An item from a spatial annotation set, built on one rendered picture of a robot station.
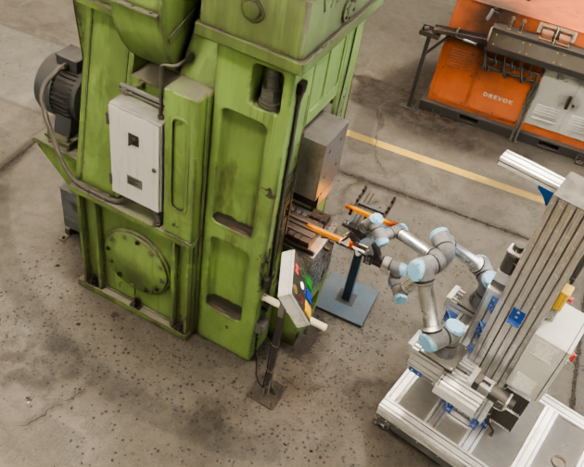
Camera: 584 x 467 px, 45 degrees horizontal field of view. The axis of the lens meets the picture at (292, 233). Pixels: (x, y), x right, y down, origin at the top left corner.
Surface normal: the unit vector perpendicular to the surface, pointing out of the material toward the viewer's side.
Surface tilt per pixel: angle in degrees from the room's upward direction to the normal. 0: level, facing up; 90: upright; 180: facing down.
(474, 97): 90
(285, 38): 90
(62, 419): 0
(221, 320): 90
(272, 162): 89
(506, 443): 0
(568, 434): 0
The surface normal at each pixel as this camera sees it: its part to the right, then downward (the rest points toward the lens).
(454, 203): 0.13, -0.71
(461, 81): -0.31, 0.65
